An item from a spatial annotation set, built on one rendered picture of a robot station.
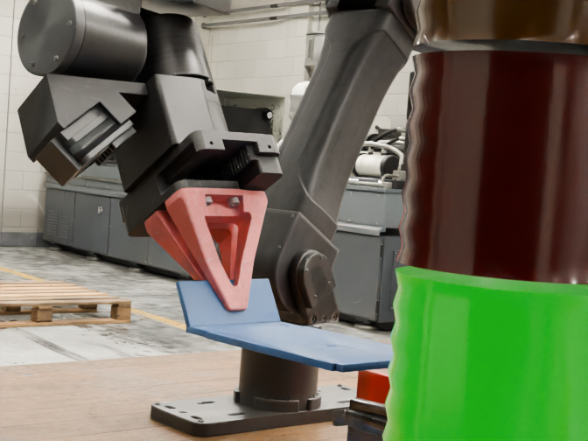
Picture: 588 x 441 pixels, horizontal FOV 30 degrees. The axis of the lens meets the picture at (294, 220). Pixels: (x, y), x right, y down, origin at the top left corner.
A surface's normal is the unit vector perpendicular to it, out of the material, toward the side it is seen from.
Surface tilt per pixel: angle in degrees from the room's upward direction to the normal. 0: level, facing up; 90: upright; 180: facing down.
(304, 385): 90
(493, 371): 104
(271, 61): 90
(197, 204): 80
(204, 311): 59
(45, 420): 0
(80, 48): 109
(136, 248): 90
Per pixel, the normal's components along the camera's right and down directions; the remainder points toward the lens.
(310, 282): 0.76, 0.09
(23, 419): 0.07, -1.00
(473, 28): -0.59, -0.25
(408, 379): -0.83, -0.28
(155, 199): -0.76, 0.00
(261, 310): 0.58, -0.44
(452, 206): -0.62, 0.24
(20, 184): 0.59, 0.09
